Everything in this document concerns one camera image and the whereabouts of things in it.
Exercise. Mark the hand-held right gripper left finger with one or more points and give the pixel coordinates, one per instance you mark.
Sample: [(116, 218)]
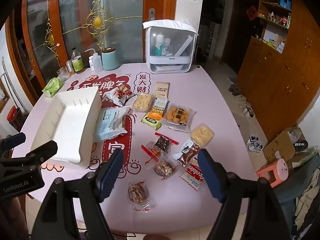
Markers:
[(110, 176)]

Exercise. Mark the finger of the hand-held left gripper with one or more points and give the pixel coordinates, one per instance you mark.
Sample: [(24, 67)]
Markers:
[(15, 138), (42, 151)]

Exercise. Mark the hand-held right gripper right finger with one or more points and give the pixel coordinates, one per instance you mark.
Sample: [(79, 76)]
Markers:
[(212, 177)]

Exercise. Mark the white red cookie packet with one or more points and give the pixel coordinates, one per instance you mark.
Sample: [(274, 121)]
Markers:
[(193, 177)]

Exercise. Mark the clear nut snack packet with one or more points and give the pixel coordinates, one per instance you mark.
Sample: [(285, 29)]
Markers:
[(163, 168), (137, 193)]

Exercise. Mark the brown white chocolate packet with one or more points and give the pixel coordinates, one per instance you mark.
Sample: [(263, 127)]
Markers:
[(186, 153)]

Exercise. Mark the white plastic bin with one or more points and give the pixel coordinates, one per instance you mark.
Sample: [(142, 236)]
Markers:
[(70, 125)]

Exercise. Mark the clear puffed rice cake packet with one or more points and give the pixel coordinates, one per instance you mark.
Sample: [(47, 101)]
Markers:
[(202, 134), (142, 102)]

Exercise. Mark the clear red snack packet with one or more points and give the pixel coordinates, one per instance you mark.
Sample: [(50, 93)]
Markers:
[(153, 152)]

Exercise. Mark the white blue bread packet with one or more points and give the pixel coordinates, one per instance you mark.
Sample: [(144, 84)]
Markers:
[(110, 123)]

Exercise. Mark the red-edged brown snack packet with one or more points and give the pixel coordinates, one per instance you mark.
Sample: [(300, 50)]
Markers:
[(162, 142)]

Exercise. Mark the green yellow snack packet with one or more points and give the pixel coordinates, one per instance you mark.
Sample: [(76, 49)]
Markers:
[(151, 122)]

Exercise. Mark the clear golden pastry packet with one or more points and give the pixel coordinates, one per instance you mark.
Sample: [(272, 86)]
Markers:
[(177, 116)]

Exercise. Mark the red white snack packet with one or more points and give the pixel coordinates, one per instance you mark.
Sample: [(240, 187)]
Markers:
[(120, 95)]

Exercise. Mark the white orange oat bar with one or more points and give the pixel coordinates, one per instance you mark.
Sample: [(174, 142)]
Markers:
[(158, 108)]

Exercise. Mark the beige cracker packet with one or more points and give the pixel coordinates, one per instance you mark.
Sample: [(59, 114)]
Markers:
[(162, 90)]

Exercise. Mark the red lid jar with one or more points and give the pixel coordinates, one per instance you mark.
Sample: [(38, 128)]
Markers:
[(15, 117)]

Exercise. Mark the white grey sneakers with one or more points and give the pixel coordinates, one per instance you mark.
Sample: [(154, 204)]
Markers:
[(255, 143)]

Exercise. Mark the pink plastic stool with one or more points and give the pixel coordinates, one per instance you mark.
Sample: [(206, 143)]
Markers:
[(273, 172)]

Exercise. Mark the green tissue pack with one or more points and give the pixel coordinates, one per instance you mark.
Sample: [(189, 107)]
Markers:
[(52, 87)]

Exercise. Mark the cardboard box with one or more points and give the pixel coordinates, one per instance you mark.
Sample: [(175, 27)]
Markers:
[(278, 146)]

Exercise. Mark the white black sneakers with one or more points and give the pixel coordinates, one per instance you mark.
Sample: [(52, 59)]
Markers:
[(248, 112)]

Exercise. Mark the clear glass cup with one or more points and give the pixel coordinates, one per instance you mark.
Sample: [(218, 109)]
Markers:
[(62, 74)]

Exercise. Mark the teal chair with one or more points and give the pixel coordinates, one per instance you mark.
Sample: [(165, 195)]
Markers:
[(295, 190)]

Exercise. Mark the beige slippers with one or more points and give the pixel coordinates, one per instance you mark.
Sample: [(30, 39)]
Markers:
[(241, 98)]

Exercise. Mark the small metal can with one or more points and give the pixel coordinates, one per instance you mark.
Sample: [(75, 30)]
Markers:
[(69, 67)]

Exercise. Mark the brown slippers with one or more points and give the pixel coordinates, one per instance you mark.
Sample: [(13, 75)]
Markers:
[(233, 88)]

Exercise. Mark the black round tin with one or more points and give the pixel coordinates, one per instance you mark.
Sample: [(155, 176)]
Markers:
[(301, 148)]

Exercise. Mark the green label glass bottle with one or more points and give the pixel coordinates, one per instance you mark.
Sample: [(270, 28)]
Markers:
[(78, 63)]

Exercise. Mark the small white plastic bottle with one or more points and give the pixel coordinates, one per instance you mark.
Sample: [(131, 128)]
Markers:
[(92, 64)]

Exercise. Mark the white squeeze wash bottle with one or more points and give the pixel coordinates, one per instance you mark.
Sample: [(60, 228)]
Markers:
[(98, 62)]

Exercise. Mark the small gold door ornament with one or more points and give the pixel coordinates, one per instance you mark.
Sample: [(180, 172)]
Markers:
[(51, 38)]

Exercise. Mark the light blue canister brown lid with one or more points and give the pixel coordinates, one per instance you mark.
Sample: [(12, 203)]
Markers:
[(110, 60)]

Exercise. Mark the wooden cabinet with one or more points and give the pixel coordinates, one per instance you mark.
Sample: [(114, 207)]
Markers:
[(282, 85)]

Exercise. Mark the clear storage box, white lid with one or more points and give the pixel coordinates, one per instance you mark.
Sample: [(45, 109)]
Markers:
[(172, 65)]

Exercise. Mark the clear plastic bottle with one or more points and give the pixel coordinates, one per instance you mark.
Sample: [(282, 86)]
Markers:
[(167, 48)]

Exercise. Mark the white shoe rack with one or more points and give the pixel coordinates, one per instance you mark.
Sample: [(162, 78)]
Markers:
[(209, 40)]

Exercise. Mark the white teal bottle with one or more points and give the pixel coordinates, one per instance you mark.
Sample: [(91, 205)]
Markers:
[(158, 46)]

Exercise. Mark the large gold door ornament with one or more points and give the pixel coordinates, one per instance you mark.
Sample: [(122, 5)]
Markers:
[(97, 20)]

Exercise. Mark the white folded cloth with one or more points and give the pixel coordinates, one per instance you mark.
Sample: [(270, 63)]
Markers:
[(170, 25)]

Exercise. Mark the red paper door decoration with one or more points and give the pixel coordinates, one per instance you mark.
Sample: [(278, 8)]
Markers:
[(251, 12)]

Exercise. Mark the wooden picture frame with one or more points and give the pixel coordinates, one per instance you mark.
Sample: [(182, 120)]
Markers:
[(3, 96)]

